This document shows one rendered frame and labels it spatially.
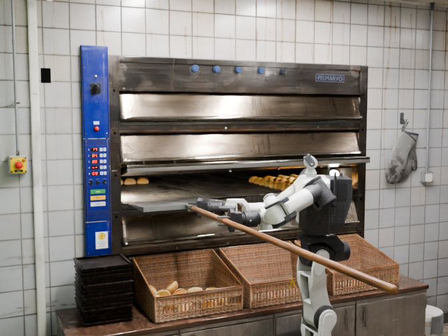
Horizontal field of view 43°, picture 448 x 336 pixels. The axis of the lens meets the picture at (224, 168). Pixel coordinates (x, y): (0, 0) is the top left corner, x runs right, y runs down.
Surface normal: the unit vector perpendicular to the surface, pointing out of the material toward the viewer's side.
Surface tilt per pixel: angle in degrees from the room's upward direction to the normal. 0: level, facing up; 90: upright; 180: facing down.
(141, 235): 70
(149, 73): 90
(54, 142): 90
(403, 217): 90
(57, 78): 90
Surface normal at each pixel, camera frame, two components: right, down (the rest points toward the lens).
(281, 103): 0.40, -0.26
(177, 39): 0.40, 0.08
